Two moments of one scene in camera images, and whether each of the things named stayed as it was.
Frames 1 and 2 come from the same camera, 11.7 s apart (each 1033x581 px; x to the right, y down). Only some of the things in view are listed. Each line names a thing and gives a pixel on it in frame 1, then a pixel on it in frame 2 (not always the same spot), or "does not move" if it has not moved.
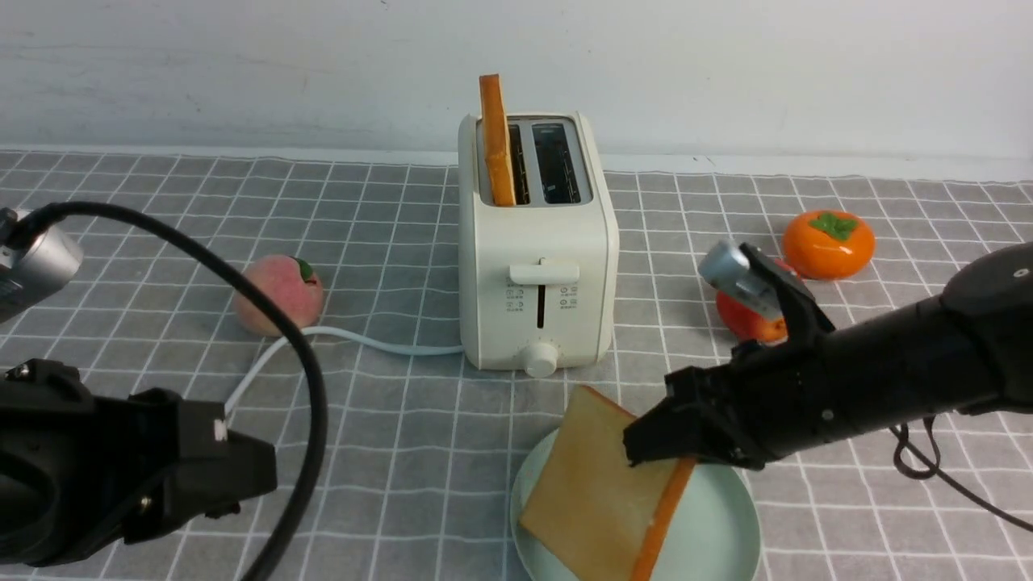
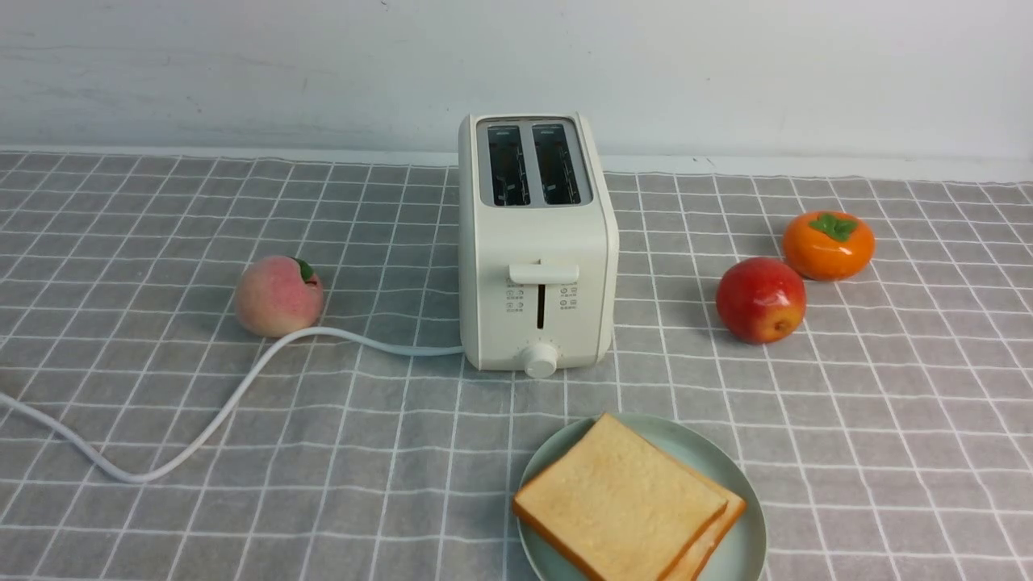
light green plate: (714, 534) does not move
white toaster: (539, 281) does not move
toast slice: (497, 145) -> (616, 506)
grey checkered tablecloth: (421, 453) does not move
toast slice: (590, 505) -> (700, 552)
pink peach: (290, 282) does not move
